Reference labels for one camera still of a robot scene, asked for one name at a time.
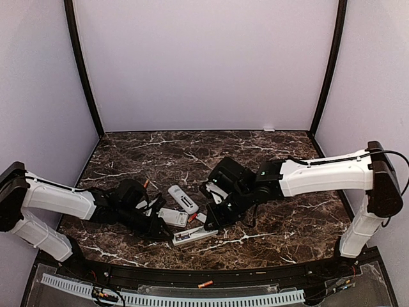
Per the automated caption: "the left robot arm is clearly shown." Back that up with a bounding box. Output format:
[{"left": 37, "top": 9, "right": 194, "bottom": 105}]
[{"left": 1, "top": 161, "right": 174, "bottom": 279}]

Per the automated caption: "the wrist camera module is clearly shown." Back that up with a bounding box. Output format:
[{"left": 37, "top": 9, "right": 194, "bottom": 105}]
[
  {"left": 199, "top": 182, "right": 228, "bottom": 204},
  {"left": 135, "top": 193, "right": 166, "bottom": 216}
]

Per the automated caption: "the white battery cover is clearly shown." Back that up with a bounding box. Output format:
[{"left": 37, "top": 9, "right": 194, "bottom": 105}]
[{"left": 196, "top": 213, "right": 207, "bottom": 223}]

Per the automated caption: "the white slotted cable duct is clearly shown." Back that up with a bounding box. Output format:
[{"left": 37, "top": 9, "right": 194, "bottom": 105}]
[{"left": 40, "top": 273, "right": 305, "bottom": 306}]

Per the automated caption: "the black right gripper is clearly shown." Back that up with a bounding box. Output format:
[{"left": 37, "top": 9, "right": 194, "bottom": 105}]
[{"left": 204, "top": 186, "right": 254, "bottom": 230}]

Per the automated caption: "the black front rail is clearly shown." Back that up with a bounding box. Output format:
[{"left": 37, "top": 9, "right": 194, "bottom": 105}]
[{"left": 35, "top": 248, "right": 388, "bottom": 292}]

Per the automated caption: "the white remote with compartment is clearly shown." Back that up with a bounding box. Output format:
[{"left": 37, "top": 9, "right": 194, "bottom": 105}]
[{"left": 168, "top": 185, "right": 199, "bottom": 215}]

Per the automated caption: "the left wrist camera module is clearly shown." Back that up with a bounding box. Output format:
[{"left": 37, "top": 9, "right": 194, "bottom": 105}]
[{"left": 135, "top": 193, "right": 166, "bottom": 216}]

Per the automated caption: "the slim white remote control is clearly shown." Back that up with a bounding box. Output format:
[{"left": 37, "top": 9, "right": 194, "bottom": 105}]
[{"left": 172, "top": 229, "right": 219, "bottom": 246}]

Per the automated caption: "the black right frame post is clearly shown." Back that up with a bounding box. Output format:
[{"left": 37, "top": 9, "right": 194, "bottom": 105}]
[{"left": 309, "top": 0, "right": 348, "bottom": 138}]

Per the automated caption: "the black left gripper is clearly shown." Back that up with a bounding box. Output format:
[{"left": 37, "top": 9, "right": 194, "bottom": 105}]
[{"left": 116, "top": 205, "right": 174, "bottom": 240}]

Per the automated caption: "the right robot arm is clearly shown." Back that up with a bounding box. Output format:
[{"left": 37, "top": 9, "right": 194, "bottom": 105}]
[{"left": 201, "top": 141, "right": 407, "bottom": 278}]

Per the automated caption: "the clear handle screwdriver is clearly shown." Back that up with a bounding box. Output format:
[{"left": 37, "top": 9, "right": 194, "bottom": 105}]
[{"left": 189, "top": 226, "right": 205, "bottom": 235}]

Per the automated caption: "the white remote with green buttons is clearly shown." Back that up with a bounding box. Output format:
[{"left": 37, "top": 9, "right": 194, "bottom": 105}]
[{"left": 158, "top": 208, "right": 189, "bottom": 228}]

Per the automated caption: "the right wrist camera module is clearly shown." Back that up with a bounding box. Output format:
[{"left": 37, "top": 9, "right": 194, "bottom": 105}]
[{"left": 199, "top": 182, "right": 228, "bottom": 204}]

